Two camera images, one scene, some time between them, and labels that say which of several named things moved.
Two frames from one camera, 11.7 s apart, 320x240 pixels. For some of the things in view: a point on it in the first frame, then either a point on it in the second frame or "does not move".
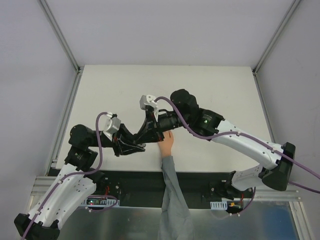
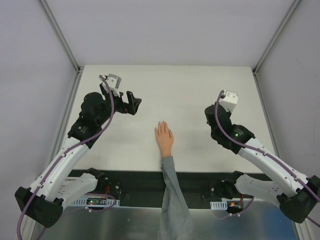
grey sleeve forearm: [175, 222] does not move
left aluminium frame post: [78, 70] does not move
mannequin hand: [165, 145] does not move
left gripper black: [116, 144] → [125, 105]
